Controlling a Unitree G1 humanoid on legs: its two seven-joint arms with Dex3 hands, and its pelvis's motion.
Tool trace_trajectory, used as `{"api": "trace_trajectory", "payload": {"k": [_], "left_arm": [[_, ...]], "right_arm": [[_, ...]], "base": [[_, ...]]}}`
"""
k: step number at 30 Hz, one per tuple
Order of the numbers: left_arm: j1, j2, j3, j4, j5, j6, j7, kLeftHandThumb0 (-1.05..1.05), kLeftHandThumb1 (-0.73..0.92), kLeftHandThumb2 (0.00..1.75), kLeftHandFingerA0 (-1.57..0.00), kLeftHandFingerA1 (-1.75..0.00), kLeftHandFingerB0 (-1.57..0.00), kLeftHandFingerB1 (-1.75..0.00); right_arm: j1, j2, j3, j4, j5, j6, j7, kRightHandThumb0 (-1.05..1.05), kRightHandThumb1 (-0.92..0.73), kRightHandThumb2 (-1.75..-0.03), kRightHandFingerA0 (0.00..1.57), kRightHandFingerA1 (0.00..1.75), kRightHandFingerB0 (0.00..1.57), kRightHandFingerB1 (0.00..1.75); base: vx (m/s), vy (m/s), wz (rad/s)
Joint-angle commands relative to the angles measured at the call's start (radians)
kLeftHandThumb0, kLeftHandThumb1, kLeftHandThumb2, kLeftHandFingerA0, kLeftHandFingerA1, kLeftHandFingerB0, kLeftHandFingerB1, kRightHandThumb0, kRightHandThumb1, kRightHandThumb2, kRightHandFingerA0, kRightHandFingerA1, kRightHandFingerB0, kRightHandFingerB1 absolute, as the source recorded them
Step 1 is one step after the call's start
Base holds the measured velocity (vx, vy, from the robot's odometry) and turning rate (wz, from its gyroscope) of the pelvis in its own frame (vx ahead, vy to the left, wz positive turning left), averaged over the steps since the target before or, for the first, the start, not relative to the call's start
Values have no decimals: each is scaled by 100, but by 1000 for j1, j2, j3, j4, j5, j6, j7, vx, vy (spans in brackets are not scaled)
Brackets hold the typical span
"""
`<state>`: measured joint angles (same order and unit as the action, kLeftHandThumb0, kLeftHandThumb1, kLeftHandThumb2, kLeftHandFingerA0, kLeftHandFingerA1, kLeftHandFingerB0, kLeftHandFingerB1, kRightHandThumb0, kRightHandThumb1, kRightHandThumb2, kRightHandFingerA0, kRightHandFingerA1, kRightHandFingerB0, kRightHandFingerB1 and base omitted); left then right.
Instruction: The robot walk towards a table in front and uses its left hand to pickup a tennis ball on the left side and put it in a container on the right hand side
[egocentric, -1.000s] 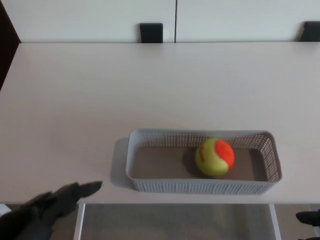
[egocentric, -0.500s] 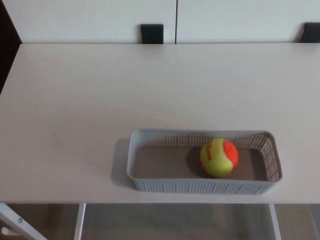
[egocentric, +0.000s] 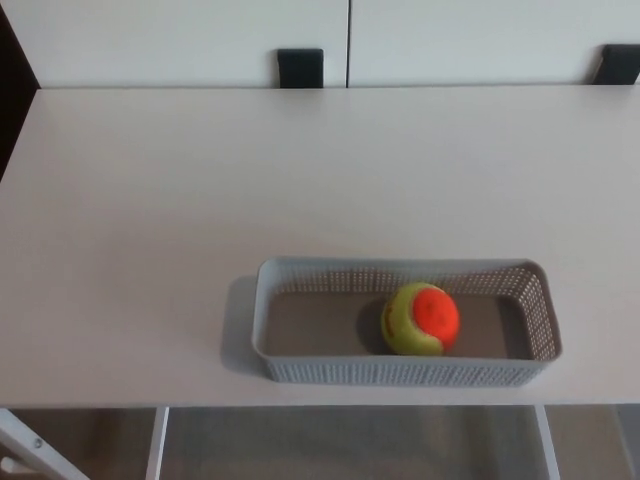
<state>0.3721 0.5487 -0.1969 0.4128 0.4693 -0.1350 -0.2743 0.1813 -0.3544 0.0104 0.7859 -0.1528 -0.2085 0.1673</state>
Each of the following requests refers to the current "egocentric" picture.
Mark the white slanted table brace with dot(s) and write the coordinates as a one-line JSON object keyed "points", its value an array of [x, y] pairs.
{"points": [[35, 447]]}

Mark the white table leg frame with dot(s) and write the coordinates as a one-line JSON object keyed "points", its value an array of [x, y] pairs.
{"points": [[547, 442], [157, 442]]}

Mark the yellow and orange tennis ball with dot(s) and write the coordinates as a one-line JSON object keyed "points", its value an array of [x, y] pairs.
{"points": [[421, 319]]}

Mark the black bracket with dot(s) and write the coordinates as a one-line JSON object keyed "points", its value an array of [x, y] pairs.
{"points": [[300, 68], [619, 64]]}

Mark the black bracket right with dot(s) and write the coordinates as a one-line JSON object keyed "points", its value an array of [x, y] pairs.
{"points": [[619, 64]]}

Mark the grey perforated plastic basket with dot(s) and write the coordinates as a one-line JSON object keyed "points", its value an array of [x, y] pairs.
{"points": [[310, 320]]}

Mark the white cabinet doors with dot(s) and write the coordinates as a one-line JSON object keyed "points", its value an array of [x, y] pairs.
{"points": [[320, 35]]}

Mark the black bracket left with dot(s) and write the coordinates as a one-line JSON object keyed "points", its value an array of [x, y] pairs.
{"points": [[300, 68]]}

